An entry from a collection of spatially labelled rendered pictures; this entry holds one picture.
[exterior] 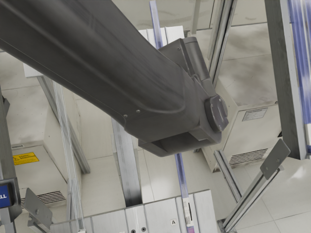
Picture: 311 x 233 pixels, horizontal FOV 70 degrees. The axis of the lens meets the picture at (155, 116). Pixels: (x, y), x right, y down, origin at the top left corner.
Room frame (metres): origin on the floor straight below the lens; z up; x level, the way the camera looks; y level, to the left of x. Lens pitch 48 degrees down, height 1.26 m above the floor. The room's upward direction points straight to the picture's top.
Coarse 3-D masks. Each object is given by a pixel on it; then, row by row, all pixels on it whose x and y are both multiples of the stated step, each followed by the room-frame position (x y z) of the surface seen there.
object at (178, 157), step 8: (152, 8) 0.49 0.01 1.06; (152, 16) 0.48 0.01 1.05; (152, 24) 0.48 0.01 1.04; (160, 32) 0.45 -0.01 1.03; (160, 40) 0.44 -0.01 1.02; (176, 160) 0.25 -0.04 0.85; (184, 176) 0.23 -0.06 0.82; (184, 184) 0.21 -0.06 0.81; (184, 192) 0.20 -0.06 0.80; (192, 232) 0.14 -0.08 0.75
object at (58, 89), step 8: (56, 88) 0.34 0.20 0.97; (56, 96) 0.33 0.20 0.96; (64, 104) 0.32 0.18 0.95; (64, 112) 0.31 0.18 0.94; (64, 120) 0.29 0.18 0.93; (64, 128) 0.28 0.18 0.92; (64, 136) 0.27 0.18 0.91; (64, 144) 0.26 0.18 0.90; (72, 152) 0.25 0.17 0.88; (72, 160) 0.23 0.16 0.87; (72, 168) 0.22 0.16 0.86; (72, 176) 0.21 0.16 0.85; (72, 184) 0.20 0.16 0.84; (72, 192) 0.19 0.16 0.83; (80, 200) 0.18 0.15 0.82; (80, 208) 0.16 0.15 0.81; (80, 216) 0.15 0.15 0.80; (80, 224) 0.14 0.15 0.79
